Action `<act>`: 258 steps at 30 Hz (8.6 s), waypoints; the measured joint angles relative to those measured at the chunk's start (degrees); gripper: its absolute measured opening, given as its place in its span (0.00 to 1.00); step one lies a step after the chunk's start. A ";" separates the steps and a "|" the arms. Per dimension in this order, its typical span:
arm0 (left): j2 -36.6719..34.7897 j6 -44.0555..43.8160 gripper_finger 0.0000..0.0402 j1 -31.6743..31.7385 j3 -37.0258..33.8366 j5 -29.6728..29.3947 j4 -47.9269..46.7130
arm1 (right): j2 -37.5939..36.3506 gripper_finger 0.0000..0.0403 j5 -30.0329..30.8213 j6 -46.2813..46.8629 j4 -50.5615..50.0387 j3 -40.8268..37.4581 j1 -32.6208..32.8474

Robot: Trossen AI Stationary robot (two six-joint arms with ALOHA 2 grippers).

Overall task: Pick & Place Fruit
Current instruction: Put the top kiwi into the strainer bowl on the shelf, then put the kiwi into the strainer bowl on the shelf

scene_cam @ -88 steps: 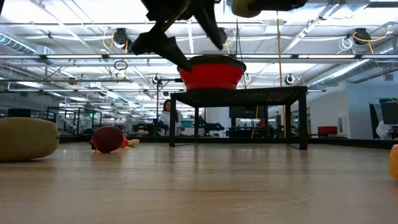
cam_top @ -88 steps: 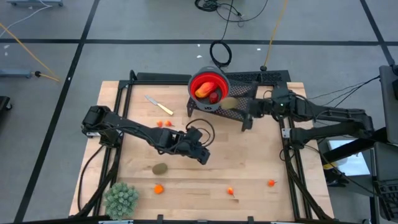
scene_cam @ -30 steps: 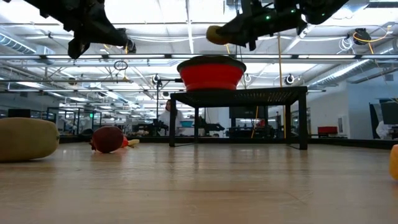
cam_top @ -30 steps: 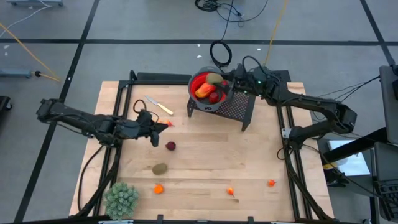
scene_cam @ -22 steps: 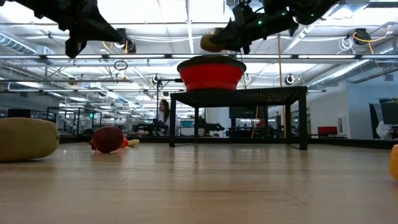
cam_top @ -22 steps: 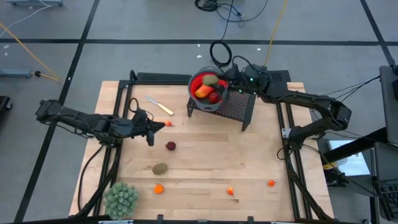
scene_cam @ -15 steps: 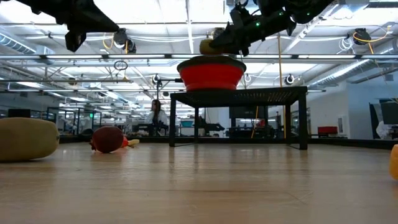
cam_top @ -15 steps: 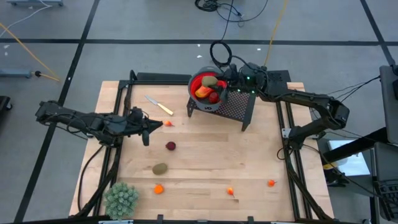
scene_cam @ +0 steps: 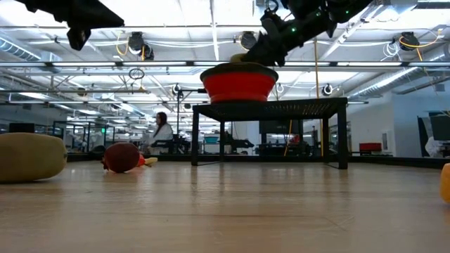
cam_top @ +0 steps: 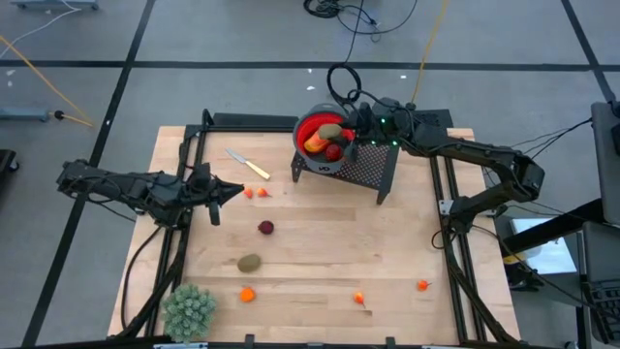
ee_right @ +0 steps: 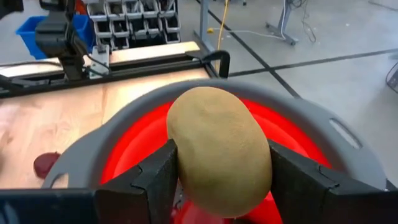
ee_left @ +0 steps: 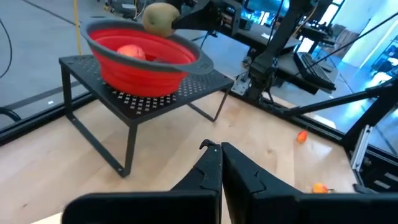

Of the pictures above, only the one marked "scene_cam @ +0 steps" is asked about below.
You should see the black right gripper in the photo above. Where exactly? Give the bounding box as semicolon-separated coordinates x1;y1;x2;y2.
241;6;335;67

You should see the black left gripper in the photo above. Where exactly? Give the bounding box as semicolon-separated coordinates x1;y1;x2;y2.
15;0;124;51

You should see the red collapsible bowl grey rim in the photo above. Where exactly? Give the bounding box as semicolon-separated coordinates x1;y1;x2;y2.
199;62;280;105

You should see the small dark red fruit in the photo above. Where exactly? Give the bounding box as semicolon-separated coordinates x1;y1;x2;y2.
101;142;141;174

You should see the small yellow orange pepper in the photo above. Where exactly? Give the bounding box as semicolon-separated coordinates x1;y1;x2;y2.
439;163;450;205

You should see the black perforated metal rack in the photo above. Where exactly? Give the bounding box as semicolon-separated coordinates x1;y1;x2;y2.
191;97;349;170

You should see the black background monitor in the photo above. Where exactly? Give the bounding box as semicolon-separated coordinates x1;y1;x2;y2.
259;120;300;135
8;122;36;134

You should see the red storage bin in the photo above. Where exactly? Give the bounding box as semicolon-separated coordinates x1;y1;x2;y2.
359;142;383;153

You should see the black ceiling cable reel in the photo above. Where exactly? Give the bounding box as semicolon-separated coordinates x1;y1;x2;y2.
127;31;155;62
399;31;422;52
240;31;258;51

